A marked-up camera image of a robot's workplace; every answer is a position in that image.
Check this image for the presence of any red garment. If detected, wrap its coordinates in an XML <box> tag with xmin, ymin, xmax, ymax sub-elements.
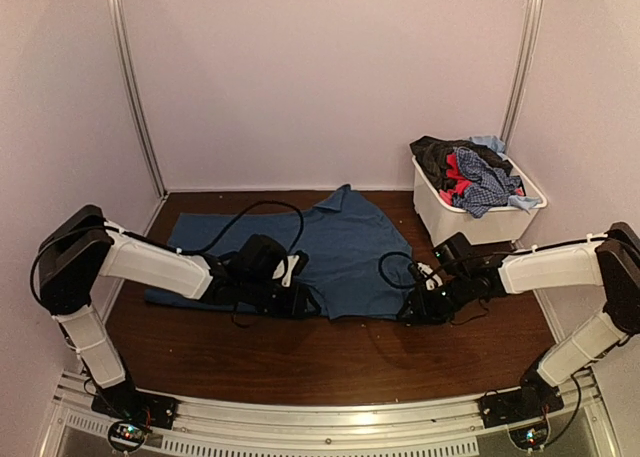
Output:
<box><xmin>439</xmin><ymin>153</ymin><xmax>472</xmax><ymax>205</ymax></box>

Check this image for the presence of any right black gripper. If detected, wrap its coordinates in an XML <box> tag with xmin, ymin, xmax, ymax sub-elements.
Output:
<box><xmin>397</xmin><ymin>274</ymin><xmax>473</xmax><ymax>326</ymax></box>

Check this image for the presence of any black camera cable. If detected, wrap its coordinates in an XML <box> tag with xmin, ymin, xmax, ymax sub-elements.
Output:
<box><xmin>199</xmin><ymin>200</ymin><xmax>306</xmax><ymax>258</ymax></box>
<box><xmin>377</xmin><ymin>250</ymin><xmax>416</xmax><ymax>293</ymax></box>

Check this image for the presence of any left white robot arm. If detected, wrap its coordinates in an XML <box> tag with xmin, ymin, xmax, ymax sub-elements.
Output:
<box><xmin>29</xmin><ymin>205</ymin><xmax>321</xmax><ymax>421</ymax></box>

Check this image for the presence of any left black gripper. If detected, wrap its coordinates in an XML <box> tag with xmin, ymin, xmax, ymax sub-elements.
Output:
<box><xmin>242</xmin><ymin>276</ymin><xmax>322</xmax><ymax>320</ymax></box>

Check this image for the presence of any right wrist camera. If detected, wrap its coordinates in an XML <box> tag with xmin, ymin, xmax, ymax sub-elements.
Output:
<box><xmin>408</xmin><ymin>262</ymin><xmax>443</xmax><ymax>291</ymax></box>

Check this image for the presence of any blue checkered shirt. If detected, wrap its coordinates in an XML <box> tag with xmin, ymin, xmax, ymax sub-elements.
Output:
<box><xmin>453</xmin><ymin>147</ymin><xmax>522</xmax><ymax>219</ymax></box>

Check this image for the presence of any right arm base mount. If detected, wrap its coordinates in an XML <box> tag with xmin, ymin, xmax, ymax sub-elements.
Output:
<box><xmin>477</xmin><ymin>368</ymin><xmax>564</xmax><ymax>428</ymax></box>

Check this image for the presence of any aluminium corner post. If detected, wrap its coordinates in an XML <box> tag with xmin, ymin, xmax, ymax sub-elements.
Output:
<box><xmin>500</xmin><ymin>0</ymin><xmax>544</xmax><ymax>147</ymax></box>
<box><xmin>107</xmin><ymin>0</ymin><xmax>168</xmax><ymax>199</ymax></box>

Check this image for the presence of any white plastic laundry bin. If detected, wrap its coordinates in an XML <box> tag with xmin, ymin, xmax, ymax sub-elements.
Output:
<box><xmin>411</xmin><ymin>154</ymin><xmax>548</xmax><ymax>252</ymax></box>

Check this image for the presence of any light blue garment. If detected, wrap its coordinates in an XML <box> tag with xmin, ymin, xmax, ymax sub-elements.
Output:
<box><xmin>468</xmin><ymin>135</ymin><xmax>506</xmax><ymax>154</ymax></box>

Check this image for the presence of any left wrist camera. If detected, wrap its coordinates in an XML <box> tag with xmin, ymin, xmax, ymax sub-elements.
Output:
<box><xmin>272</xmin><ymin>251</ymin><xmax>309</xmax><ymax>287</ymax></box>

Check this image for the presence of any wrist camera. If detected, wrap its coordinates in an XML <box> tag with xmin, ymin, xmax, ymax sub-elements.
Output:
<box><xmin>272</xmin><ymin>251</ymin><xmax>309</xmax><ymax>287</ymax></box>
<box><xmin>408</xmin><ymin>262</ymin><xmax>443</xmax><ymax>291</ymax></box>

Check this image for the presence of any front aluminium rail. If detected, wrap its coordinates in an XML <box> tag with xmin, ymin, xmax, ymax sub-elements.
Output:
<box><xmin>35</xmin><ymin>373</ymin><xmax>621</xmax><ymax>456</ymax></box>

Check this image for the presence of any left aluminium corner post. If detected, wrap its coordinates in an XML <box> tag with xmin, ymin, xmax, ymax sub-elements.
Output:
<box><xmin>107</xmin><ymin>0</ymin><xmax>168</xmax><ymax>199</ymax></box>

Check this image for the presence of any right aluminium corner post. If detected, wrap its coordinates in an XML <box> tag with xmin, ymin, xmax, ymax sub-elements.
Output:
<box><xmin>500</xmin><ymin>0</ymin><xmax>544</xmax><ymax>147</ymax></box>

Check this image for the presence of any black garment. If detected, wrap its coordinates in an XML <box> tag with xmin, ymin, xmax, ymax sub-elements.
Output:
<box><xmin>409</xmin><ymin>136</ymin><xmax>513</xmax><ymax>191</ymax></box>

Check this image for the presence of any right black camera cable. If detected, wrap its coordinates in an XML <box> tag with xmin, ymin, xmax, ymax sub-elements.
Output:
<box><xmin>377</xmin><ymin>250</ymin><xmax>416</xmax><ymax>293</ymax></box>

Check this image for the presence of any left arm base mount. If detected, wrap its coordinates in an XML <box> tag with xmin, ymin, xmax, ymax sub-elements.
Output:
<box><xmin>91</xmin><ymin>370</ymin><xmax>178</xmax><ymax>430</ymax></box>

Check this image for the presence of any blue polo shirt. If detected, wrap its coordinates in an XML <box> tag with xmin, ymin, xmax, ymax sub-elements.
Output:
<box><xmin>144</xmin><ymin>184</ymin><xmax>416</xmax><ymax>322</ymax></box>

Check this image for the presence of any left black camera cable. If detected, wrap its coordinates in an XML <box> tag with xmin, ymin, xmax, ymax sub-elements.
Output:
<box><xmin>199</xmin><ymin>200</ymin><xmax>306</xmax><ymax>258</ymax></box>

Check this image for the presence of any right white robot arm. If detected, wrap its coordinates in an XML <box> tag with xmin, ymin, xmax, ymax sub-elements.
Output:
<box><xmin>396</xmin><ymin>222</ymin><xmax>639</xmax><ymax>419</ymax></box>

